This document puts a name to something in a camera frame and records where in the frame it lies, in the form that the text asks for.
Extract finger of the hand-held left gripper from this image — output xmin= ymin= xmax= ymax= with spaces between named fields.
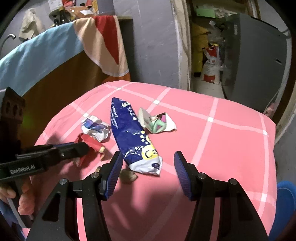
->
xmin=46 ymin=142 xmax=90 ymax=166
xmin=50 ymin=142 xmax=79 ymax=147

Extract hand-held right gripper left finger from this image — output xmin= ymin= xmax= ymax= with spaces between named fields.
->
xmin=26 ymin=151 xmax=124 ymax=241

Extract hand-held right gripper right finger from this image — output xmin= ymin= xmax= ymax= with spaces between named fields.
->
xmin=173 ymin=151 xmax=269 ymax=241

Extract brown nut shell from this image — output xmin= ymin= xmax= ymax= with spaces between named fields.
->
xmin=119 ymin=168 xmax=139 ymax=185

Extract red wrapper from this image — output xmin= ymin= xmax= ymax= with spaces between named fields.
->
xmin=73 ymin=133 xmax=106 ymax=167

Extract white blue wrapper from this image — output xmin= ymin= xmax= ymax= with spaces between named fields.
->
xmin=81 ymin=115 xmax=111 ymax=142

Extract blue white packet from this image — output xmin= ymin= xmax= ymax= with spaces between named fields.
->
xmin=110 ymin=97 xmax=163 ymax=177

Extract white green wrapper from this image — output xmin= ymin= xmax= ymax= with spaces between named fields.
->
xmin=138 ymin=107 xmax=177 ymax=134

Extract blue plastic basin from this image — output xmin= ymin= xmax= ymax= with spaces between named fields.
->
xmin=268 ymin=181 xmax=296 ymax=241

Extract person's left hand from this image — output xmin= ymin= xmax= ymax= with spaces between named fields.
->
xmin=0 ymin=173 xmax=37 ymax=216

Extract pink checked cloth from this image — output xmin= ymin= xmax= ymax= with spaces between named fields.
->
xmin=35 ymin=80 xmax=277 ymax=241

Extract brown wooden cabinet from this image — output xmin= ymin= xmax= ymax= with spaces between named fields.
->
xmin=21 ymin=16 xmax=134 ymax=149

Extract light blue towel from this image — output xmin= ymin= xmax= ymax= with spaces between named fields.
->
xmin=0 ymin=22 xmax=85 ymax=96

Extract red beige striped towel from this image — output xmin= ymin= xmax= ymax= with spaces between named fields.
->
xmin=73 ymin=15 xmax=130 ymax=77

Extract white red plastic sack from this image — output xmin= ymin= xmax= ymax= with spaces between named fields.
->
xmin=200 ymin=45 xmax=226 ymax=85

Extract metal faucet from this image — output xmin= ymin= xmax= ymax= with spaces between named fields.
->
xmin=0 ymin=34 xmax=16 ymax=56

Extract beige hanging cloth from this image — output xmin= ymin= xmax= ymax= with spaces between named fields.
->
xmin=19 ymin=8 xmax=45 ymax=41

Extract yellow bag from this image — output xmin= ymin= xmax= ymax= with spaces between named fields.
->
xmin=191 ymin=22 xmax=210 ymax=73

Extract orange packaged box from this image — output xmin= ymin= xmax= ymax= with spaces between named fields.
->
xmin=66 ymin=5 xmax=97 ymax=20

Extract clear jug of dark oil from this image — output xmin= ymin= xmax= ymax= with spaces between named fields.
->
xmin=96 ymin=0 xmax=115 ymax=16

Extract clear plastic bags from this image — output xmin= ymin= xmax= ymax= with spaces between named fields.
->
xmin=208 ymin=20 xmax=228 ymax=47

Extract green box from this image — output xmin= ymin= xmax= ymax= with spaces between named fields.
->
xmin=195 ymin=5 xmax=216 ymax=18

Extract wooden door frame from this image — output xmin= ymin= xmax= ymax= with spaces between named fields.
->
xmin=171 ymin=0 xmax=296 ymax=144

